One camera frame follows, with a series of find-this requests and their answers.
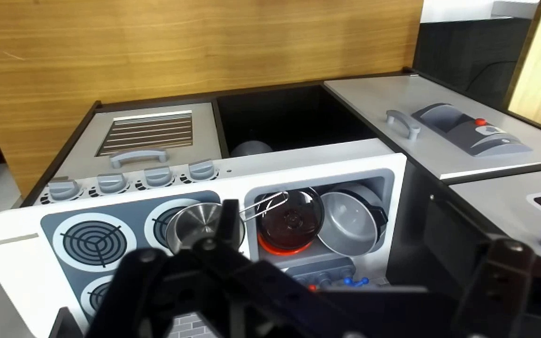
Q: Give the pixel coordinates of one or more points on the grey stove knob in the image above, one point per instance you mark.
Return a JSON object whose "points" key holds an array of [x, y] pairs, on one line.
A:
{"points": [[158, 175], [201, 169], [64, 188], [111, 182]]}

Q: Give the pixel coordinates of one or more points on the red cross tap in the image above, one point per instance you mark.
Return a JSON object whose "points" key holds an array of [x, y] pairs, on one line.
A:
{"points": [[312, 287]]}

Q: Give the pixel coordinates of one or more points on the grey oven door with vent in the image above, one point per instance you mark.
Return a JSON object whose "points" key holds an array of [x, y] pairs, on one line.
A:
{"points": [[205, 124]]}

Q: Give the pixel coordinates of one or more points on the fridge door with grey dispenser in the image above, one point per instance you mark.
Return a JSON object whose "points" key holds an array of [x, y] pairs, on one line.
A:
{"points": [[376, 94]]}

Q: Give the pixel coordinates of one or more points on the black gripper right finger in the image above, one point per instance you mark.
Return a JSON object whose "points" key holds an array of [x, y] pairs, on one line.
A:
{"points": [[515, 293]]}

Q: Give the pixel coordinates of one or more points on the blue cross tap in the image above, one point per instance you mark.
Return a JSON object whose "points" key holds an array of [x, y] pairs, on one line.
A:
{"points": [[355, 282]]}

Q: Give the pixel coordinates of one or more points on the red pot with glass lid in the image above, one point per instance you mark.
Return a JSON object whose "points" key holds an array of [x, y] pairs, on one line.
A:
{"points": [[289, 222]]}

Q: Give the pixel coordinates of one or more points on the white black toy kitchen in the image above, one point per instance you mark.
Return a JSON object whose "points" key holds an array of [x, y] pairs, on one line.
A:
{"points": [[319, 160]]}

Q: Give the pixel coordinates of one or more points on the grey toy pan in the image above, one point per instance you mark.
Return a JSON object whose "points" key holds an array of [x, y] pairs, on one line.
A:
{"points": [[346, 222]]}

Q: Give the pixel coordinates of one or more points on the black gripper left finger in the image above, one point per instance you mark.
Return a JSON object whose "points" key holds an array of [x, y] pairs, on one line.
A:
{"points": [[176, 287]]}

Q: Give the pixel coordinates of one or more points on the shiny steel pot lid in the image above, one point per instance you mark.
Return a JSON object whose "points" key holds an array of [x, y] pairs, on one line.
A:
{"points": [[201, 220]]}

